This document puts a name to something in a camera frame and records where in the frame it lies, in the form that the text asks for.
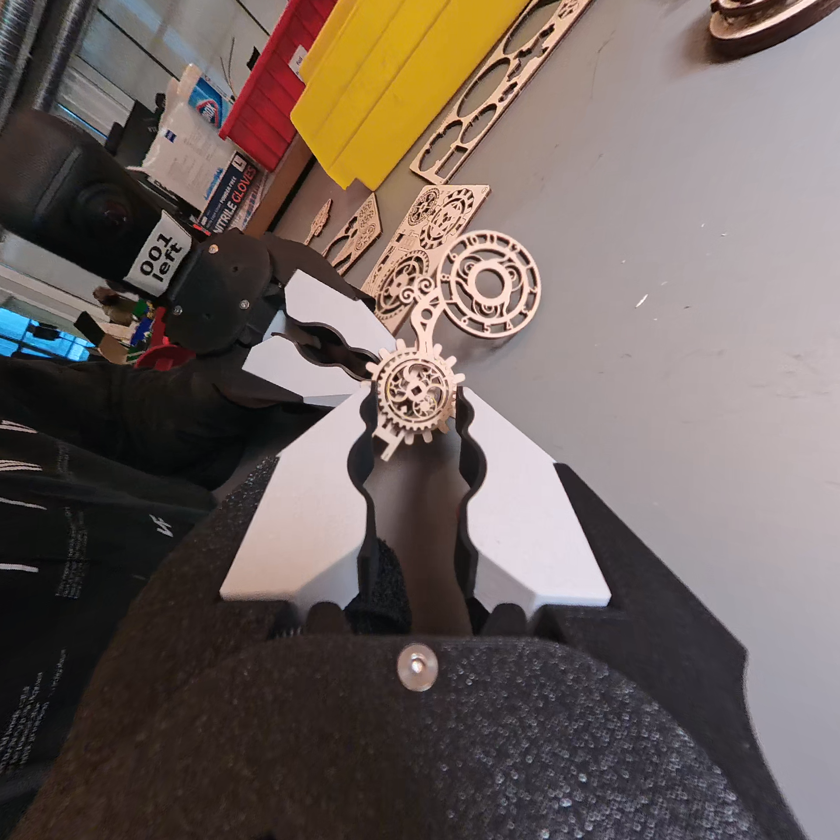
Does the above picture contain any yellow plastic bin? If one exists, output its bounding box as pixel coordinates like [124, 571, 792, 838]
[289, 0, 534, 193]

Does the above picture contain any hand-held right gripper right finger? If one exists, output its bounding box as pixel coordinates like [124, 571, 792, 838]
[456, 386, 614, 610]

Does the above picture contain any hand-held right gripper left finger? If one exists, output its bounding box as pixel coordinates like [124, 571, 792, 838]
[218, 387, 378, 610]

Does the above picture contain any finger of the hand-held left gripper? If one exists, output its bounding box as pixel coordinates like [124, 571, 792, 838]
[281, 268, 399, 361]
[241, 331, 374, 404]

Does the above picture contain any wooden sheet with gears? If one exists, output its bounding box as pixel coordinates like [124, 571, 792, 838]
[360, 185, 492, 333]

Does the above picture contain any white wipes canister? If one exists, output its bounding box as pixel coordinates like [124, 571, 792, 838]
[185, 77, 236, 129]

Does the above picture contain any house-shaped wooden piece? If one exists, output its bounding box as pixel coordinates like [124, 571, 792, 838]
[325, 192, 386, 277]

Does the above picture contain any wooden clock dial arm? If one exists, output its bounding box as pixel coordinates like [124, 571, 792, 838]
[369, 230, 543, 462]

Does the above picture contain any grey desk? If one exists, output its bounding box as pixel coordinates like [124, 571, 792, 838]
[266, 0, 840, 840]

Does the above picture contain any white paper box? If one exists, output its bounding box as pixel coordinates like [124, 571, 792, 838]
[140, 62, 229, 194]

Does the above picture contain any red bag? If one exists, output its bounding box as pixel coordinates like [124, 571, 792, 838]
[133, 307, 198, 370]

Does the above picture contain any red plastic bin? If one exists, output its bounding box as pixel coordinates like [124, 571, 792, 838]
[218, 0, 340, 160]

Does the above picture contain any wood-edged side table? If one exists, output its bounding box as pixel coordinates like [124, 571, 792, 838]
[259, 138, 317, 238]

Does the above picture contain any large wooden gear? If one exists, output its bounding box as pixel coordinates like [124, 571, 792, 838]
[363, 343, 468, 455]

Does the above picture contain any round wooden gear assembly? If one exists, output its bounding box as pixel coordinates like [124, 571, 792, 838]
[707, 0, 840, 59]

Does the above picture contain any wooden sheet with round holes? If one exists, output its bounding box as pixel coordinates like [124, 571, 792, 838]
[409, 0, 595, 186]

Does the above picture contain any nitrile gloves box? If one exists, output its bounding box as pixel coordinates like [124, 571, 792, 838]
[196, 150, 265, 236]

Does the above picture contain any silver air duct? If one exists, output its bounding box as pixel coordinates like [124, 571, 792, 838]
[0, 0, 80, 132]

